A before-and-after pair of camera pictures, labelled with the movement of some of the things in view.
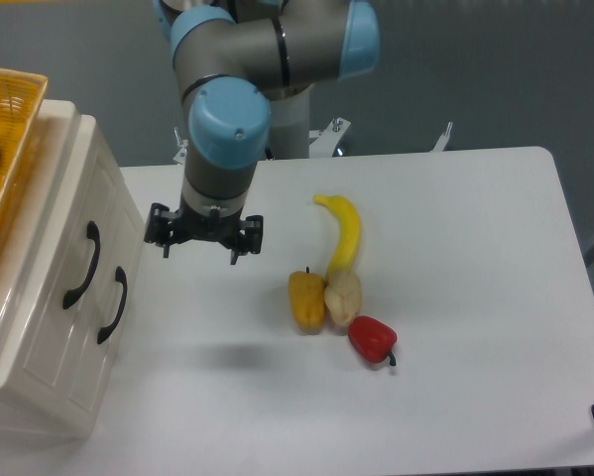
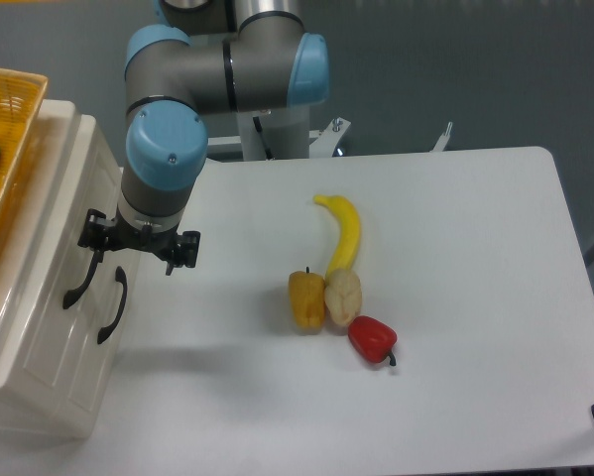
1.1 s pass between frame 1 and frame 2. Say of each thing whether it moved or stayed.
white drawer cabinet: stayed
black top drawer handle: stayed
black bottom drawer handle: stayed
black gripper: moved
